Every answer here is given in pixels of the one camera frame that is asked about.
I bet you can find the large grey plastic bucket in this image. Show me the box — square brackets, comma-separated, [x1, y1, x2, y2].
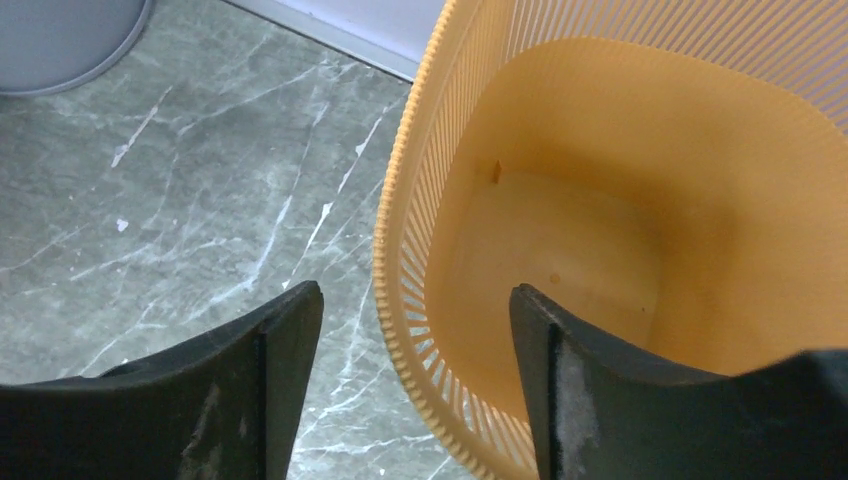
[1, 0, 155, 97]

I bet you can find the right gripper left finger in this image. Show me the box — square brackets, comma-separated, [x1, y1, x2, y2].
[1, 281, 324, 479]

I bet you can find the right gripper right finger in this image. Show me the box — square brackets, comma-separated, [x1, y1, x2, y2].
[509, 284, 847, 479]

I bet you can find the yellow mesh waste basket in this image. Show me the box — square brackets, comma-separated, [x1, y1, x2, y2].
[373, 1, 847, 479]

